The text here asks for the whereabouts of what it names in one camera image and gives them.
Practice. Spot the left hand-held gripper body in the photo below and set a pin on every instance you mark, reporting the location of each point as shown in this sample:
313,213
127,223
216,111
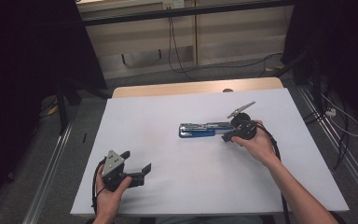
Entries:
112,163

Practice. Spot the person's right hand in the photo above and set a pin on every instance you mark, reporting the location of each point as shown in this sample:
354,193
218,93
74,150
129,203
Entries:
258,147

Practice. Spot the yellow floor tape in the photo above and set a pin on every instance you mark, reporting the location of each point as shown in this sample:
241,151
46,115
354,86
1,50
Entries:
52,109

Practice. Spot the white board cover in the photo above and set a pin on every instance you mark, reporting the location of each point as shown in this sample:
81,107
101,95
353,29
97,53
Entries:
183,183

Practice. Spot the black curtain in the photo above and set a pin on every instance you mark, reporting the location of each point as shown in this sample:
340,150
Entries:
341,46
18,77

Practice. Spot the aluminium floor rail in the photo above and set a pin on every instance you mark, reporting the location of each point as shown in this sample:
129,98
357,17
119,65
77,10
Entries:
48,177
348,158

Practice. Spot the white wall socket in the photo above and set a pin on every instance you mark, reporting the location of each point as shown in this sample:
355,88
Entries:
174,3

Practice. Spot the black metal stand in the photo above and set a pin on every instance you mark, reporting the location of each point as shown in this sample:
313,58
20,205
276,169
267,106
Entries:
315,87
62,109

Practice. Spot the white power strip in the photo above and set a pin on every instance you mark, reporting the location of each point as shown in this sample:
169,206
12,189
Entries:
331,112

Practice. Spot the blue stapler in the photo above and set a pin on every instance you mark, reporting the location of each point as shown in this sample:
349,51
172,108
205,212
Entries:
195,133

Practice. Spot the small black floor item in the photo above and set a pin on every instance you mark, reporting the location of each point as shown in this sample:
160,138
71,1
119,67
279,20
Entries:
84,137

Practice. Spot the beige cabinet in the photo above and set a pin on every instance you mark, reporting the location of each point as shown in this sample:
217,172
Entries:
230,40

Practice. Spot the person's left hand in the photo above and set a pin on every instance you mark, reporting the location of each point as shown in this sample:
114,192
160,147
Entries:
108,200

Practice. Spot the black horizontal bar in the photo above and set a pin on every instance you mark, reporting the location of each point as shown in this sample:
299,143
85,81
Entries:
183,11

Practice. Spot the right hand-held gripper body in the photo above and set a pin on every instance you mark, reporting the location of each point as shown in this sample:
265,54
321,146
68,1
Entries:
245,126

